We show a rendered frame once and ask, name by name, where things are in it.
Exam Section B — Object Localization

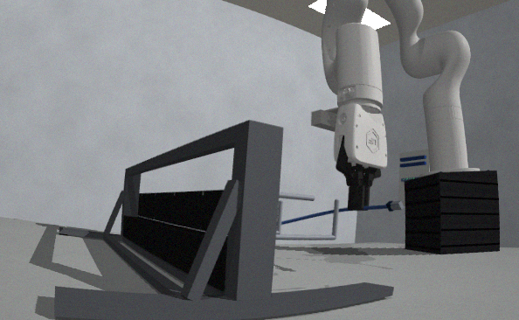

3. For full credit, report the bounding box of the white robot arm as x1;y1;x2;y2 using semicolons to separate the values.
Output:
311;0;480;177

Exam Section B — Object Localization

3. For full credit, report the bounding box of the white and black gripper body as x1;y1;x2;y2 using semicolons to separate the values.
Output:
334;102;387;169

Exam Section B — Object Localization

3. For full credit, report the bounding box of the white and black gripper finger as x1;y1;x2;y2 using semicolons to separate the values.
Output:
362;167;381;206
336;136;365;211

